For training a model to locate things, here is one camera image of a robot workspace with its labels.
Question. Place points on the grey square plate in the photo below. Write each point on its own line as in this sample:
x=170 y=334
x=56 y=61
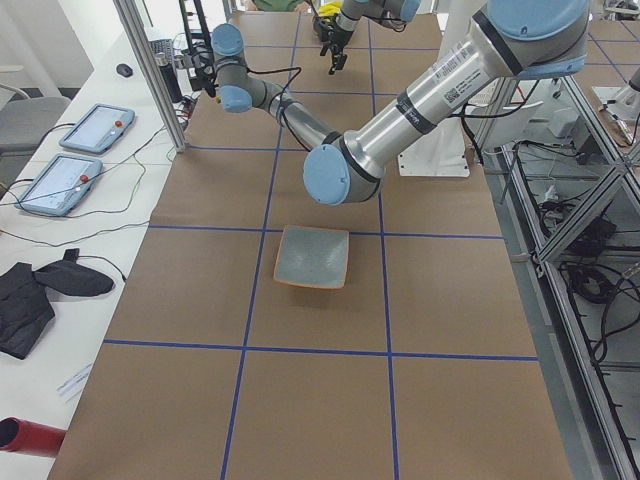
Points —
x=312 y=257

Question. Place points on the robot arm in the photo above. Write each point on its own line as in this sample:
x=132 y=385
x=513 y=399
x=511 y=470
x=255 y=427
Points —
x=391 y=14
x=528 y=40

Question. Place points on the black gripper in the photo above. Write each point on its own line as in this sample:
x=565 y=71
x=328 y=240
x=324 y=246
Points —
x=342 y=36
x=201 y=75

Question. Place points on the teach pendant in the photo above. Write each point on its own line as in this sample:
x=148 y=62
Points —
x=60 y=186
x=99 y=129

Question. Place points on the aluminium frame post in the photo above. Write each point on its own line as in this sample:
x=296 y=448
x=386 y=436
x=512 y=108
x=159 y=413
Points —
x=135 y=32

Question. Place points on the wicker fruit basket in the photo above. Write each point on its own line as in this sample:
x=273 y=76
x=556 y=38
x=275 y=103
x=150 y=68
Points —
x=323 y=27

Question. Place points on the red cylinder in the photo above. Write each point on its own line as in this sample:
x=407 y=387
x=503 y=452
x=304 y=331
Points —
x=30 y=438

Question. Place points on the computer mouse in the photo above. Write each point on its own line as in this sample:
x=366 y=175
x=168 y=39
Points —
x=124 y=70

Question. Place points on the teach pendant near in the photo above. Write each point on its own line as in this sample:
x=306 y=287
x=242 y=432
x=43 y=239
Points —
x=60 y=186

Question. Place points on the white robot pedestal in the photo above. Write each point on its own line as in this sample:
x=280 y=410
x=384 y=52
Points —
x=442 y=153

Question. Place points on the teach pendant far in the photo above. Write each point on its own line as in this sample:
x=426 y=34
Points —
x=99 y=129

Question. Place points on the black bottle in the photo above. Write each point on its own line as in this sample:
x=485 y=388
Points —
x=169 y=77

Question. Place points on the black cloth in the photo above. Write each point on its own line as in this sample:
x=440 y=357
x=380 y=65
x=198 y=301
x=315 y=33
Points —
x=25 y=307

